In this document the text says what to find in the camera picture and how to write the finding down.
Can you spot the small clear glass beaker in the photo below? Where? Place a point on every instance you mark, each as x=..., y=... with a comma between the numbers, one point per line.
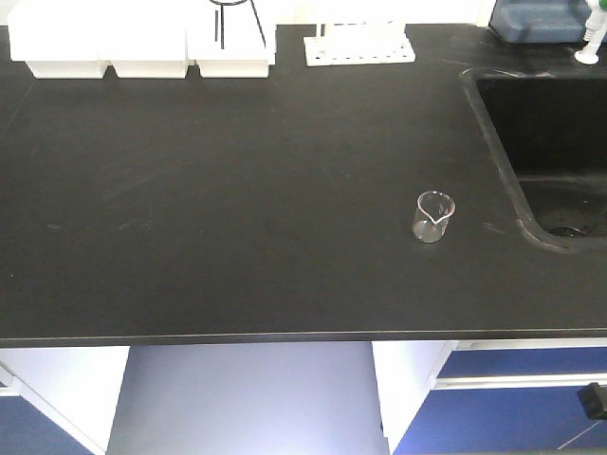
x=433, y=212

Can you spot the white right storage bin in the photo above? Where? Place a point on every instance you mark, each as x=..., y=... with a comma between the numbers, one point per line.
x=245, y=56

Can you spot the white storage bin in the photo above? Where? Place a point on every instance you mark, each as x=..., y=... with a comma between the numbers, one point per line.
x=245, y=56
x=57, y=39
x=140, y=45

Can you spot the white middle storage bin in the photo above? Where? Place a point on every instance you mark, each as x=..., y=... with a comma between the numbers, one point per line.
x=140, y=45

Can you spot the white left storage bin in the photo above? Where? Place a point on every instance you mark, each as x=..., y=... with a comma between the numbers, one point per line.
x=57, y=39

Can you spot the white test tube rack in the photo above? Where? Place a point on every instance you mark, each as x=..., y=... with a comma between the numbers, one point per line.
x=359, y=44

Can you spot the black lab sink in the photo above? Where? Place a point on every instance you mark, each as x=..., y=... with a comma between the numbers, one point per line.
x=547, y=136

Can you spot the blue left cabinet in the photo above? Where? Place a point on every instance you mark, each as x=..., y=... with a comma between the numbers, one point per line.
x=77, y=388

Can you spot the blue plastic container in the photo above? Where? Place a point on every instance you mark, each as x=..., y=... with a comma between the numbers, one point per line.
x=540, y=22

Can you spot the black object at edge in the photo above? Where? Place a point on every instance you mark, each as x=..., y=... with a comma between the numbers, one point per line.
x=592, y=398

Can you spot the white green lab faucet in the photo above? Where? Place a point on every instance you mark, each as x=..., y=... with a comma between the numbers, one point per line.
x=595, y=32

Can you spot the black metal ring stand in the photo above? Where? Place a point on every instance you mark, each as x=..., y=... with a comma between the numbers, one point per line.
x=220, y=33

